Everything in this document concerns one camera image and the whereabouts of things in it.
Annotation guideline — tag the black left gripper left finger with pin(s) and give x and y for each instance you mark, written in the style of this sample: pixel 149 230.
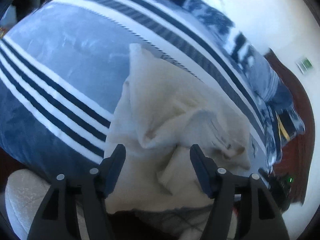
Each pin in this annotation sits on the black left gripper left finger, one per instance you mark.
pixel 93 188

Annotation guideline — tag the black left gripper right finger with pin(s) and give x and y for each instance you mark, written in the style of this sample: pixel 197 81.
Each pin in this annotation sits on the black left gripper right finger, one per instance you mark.
pixel 258 216

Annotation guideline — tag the beige knit sweater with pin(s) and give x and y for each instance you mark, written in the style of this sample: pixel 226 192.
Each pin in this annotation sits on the beige knit sweater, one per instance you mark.
pixel 162 112

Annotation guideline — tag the dark wooden headboard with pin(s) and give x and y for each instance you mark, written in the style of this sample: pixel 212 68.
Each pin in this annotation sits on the dark wooden headboard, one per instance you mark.
pixel 298 153

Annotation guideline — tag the dark blue patterned pillow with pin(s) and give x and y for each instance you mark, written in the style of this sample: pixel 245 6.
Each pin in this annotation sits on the dark blue patterned pillow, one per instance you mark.
pixel 281 123

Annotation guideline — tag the grey striped pillow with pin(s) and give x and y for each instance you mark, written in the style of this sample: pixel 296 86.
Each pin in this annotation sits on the grey striped pillow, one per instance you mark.
pixel 262 78

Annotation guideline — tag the blue striped bed blanket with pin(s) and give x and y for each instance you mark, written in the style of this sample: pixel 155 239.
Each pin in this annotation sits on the blue striped bed blanket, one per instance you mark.
pixel 64 65

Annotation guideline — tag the white crumpled duvet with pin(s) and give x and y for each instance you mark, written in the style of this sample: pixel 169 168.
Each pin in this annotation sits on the white crumpled duvet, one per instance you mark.
pixel 219 5

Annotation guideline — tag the blue patterned rolled quilt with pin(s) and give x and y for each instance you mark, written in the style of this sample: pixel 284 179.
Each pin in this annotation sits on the blue patterned rolled quilt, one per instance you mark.
pixel 225 34

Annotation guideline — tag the white green wall thermostat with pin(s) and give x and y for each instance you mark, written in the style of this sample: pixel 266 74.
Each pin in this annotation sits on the white green wall thermostat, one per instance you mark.
pixel 304 65

